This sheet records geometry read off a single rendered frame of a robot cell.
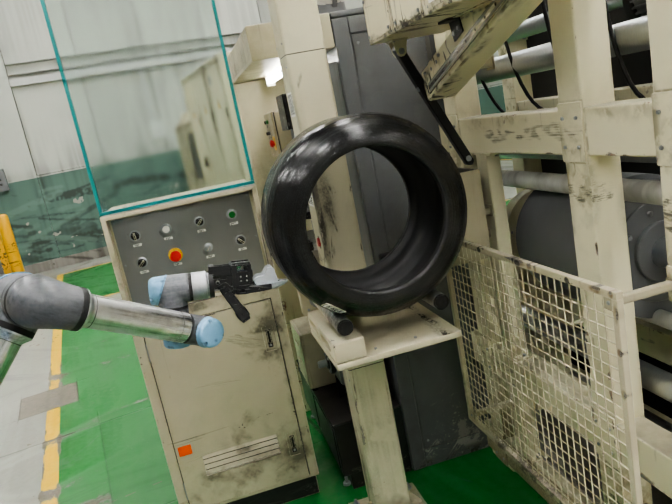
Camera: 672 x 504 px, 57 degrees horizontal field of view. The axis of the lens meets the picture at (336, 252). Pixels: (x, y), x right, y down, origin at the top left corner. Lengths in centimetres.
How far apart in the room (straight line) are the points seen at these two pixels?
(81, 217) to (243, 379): 824
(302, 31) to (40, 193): 872
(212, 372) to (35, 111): 848
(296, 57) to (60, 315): 104
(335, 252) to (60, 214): 868
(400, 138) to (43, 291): 92
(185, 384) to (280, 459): 49
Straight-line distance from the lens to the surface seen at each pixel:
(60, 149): 1054
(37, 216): 1049
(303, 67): 198
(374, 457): 229
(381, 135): 164
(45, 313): 142
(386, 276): 196
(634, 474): 158
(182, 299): 169
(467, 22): 171
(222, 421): 249
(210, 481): 259
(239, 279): 169
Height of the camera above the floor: 145
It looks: 12 degrees down
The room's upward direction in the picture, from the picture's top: 11 degrees counter-clockwise
